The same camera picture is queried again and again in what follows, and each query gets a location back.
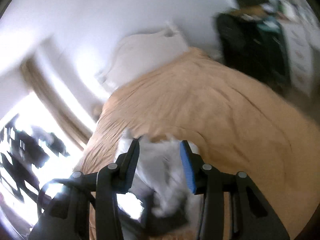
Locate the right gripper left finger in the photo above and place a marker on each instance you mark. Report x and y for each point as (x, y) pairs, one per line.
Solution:
(67, 215)

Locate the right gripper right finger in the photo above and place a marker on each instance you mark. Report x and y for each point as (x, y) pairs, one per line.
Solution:
(233, 207)

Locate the white puffer jacket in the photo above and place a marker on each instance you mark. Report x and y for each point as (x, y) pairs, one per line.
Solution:
(172, 210)

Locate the rack of dark clothes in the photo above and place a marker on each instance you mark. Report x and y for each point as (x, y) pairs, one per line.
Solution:
(24, 150)

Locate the mustard yellow bed quilt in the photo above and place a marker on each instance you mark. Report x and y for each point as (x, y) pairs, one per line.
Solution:
(238, 124)

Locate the beige curtain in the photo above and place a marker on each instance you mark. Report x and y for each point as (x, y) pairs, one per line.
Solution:
(67, 121)

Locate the white wooden headboard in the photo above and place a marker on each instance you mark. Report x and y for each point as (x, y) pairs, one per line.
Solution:
(138, 54)

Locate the white dresser with drawers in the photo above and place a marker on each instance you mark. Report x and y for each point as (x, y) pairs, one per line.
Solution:
(299, 51)

